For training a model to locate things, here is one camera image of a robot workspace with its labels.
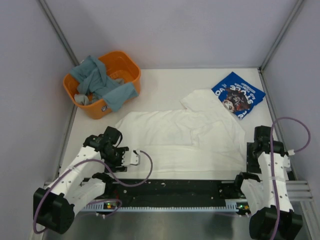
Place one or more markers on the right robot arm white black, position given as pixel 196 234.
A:
pixel 265 189

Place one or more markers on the white t shirt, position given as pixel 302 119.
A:
pixel 200 141

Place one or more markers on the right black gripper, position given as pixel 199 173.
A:
pixel 252 165

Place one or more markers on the blue folded t shirt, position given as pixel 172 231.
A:
pixel 237 95

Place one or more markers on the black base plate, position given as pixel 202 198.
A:
pixel 174 193

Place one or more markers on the teal grey t shirt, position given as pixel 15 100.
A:
pixel 92 77

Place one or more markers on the orange plastic basket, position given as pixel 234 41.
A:
pixel 118 65

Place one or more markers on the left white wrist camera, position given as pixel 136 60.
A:
pixel 131 158

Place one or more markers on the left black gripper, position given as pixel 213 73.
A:
pixel 117 166

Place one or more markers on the grey slotted cable duct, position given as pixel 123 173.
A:
pixel 230 207

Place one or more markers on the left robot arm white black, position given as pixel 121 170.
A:
pixel 89 176

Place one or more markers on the aluminium frame rail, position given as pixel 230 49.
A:
pixel 298 191

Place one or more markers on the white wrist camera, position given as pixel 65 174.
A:
pixel 131 158
pixel 291 152

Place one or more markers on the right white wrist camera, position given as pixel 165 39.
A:
pixel 291 152

